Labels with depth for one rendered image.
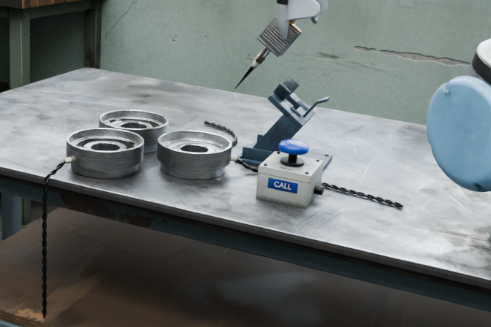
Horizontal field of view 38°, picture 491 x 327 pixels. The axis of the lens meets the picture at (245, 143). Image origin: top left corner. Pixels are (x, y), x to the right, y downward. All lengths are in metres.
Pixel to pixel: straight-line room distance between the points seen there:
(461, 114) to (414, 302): 0.60
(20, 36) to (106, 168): 1.59
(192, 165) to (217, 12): 1.77
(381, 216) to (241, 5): 1.81
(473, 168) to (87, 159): 0.49
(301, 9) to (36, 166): 0.42
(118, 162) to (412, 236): 0.39
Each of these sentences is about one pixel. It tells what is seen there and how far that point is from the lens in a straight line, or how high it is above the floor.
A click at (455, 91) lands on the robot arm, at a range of 0.73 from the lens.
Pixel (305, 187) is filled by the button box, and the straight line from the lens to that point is 0.91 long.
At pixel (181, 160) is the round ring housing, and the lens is 0.97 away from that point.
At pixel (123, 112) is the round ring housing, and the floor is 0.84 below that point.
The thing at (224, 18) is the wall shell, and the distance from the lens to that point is 2.69.
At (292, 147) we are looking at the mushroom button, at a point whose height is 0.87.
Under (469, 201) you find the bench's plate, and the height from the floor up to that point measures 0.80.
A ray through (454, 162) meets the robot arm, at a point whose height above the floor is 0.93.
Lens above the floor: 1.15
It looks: 18 degrees down
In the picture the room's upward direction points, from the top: 5 degrees clockwise
